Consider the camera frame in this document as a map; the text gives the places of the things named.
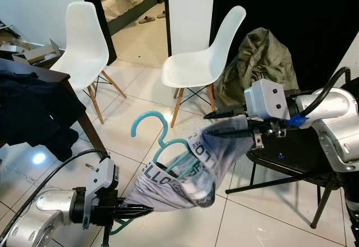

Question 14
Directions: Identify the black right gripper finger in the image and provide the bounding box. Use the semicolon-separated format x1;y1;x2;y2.
203;106;250;120
206;126;254;140

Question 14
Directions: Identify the light blue printed garment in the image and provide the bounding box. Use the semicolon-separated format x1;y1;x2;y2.
122;115;254;212

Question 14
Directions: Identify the turquoise plastic hanger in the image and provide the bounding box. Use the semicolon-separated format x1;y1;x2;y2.
109;109;198;236

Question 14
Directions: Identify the navy garment with pink logo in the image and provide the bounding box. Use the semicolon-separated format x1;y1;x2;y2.
0;71;88;162

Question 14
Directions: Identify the black folding chair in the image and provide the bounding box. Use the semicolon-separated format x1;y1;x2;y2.
226;125;349;230

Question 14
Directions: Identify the white plastic chair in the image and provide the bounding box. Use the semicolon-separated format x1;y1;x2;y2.
49;1;128;125
161;6;247;129

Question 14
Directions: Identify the bed with beige cover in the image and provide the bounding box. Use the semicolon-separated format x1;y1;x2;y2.
94;0;159;36

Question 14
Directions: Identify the open cardboard box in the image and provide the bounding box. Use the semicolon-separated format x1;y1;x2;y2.
10;38;63;66

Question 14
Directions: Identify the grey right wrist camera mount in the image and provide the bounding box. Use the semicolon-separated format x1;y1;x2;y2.
243;79;293;122

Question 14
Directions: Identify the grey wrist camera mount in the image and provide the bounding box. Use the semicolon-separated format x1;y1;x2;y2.
243;79;293;122
82;158;120;229

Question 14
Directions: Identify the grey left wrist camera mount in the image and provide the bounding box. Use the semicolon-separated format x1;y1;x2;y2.
82;158;120;229

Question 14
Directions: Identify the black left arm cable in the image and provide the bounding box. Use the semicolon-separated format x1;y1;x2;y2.
0;149;111;242

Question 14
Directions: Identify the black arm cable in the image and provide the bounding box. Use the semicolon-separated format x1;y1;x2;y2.
0;149;111;242
287;67;352;129

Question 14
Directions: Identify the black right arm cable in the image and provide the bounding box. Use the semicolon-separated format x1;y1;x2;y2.
287;67;352;129

